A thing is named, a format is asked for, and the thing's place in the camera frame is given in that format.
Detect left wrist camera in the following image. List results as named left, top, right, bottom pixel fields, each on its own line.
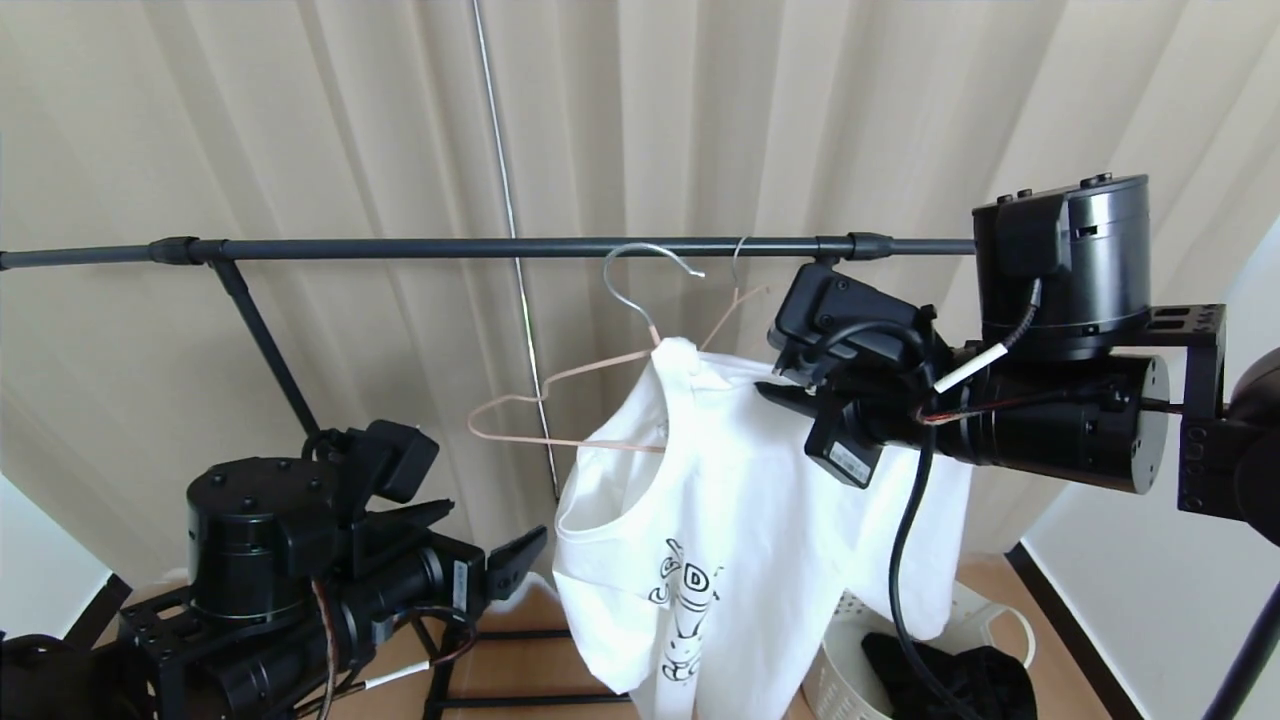
left=300, top=420, right=441, bottom=521

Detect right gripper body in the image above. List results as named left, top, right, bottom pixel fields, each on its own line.
left=803, top=352, right=1172, bottom=496

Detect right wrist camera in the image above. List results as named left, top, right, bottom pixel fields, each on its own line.
left=767, top=261, right=941, bottom=389

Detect white printed t-shirt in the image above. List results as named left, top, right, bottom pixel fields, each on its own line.
left=552, top=337, right=973, bottom=720

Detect black shorts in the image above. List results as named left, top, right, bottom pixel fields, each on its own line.
left=862, top=632, right=1038, bottom=720

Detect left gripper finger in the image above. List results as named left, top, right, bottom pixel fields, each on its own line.
left=487, top=526, right=549, bottom=601
left=372, top=498, right=457, bottom=546

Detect white laundry basket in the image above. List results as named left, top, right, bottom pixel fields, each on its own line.
left=803, top=580, right=1038, bottom=720

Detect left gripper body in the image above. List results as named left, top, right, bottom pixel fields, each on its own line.
left=210, top=540, right=493, bottom=720

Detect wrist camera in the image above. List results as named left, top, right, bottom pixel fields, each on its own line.
left=767, top=261, right=941, bottom=389
left=300, top=420, right=441, bottom=521

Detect black clothes rack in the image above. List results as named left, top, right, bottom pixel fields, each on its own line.
left=0, top=232, right=977, bottom=720

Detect pink clothes hanger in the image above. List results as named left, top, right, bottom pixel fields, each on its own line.
left=698, top=236, right=773, bottom=353
left=466, top=242, right=707, bottom=454

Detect beige curtain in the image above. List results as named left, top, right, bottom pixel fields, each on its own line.
left=0, top=0, right=1280, bottom=593

